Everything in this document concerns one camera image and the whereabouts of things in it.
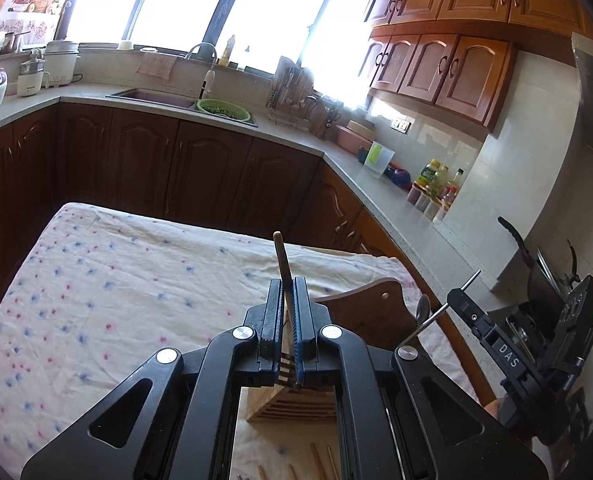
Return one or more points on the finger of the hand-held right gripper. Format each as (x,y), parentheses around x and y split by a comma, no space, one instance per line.
(464,305)

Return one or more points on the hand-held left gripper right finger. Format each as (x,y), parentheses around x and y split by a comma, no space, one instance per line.
(300,330)

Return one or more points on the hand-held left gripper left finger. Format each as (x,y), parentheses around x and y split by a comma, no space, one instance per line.
(275,330)

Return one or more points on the metal chopstick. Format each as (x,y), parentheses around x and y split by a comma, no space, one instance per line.
(434,319)

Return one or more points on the wooden utensil holder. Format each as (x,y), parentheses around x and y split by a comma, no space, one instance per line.
(371,310)

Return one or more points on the bamboo chopstick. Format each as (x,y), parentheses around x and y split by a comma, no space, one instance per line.
(332,470)
(319,469)

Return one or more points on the metal spoon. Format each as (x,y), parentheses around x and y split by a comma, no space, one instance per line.
(423,305)

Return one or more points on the black wok with lid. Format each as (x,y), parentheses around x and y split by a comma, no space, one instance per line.
(541,285)

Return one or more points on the spice jar set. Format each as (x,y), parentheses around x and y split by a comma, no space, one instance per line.
(426,205)

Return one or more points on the clear oil bottle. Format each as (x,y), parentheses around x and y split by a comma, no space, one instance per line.
(444,177)

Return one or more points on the yellow cooking oil bottle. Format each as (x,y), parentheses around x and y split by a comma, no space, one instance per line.
(429,177)

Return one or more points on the purple container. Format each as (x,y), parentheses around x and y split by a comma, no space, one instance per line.
(400,177)

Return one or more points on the floral tablecloth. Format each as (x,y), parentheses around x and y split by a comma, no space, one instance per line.
(126,310)

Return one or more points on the green and white jug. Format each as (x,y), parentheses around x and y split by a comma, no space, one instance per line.
(376,160)

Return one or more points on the pink lidded container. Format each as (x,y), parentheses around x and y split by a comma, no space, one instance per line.
(351,137)

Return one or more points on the wooden knife block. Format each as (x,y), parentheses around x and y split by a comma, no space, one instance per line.
(329,117)

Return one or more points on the lower wooden cabinets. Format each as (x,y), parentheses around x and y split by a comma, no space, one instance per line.
(141,160)

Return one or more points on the wooden cabinets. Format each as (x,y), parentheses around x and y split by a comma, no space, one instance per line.
(141,160)
(456,70)

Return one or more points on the green colander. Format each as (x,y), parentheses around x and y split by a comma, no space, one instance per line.
(224,110)

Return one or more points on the upper wooden cabinets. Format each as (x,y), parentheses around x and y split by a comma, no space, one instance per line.
(456,70)

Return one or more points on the kitchen utensil rack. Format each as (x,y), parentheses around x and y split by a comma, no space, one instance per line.
(291,90)

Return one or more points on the chrome faucet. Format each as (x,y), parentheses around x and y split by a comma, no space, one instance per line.
(207,80)

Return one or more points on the kitchen sink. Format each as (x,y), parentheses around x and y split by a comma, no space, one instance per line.
(146,97)

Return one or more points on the dish soap bottle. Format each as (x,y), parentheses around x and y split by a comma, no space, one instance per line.
(226,52)

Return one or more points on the pink dish towel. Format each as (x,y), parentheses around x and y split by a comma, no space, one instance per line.
(156,66)

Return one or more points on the white bowl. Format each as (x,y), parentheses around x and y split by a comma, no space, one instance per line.
(125,45)

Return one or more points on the kitchen window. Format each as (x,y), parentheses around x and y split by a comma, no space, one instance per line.
(186,5)

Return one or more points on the white food steamer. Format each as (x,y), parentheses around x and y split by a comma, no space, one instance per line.
(32,80)

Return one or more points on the small metal pot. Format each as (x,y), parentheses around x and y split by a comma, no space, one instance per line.
(12,42)

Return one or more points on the wall power outlet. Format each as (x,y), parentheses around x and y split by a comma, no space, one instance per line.
(400,124)

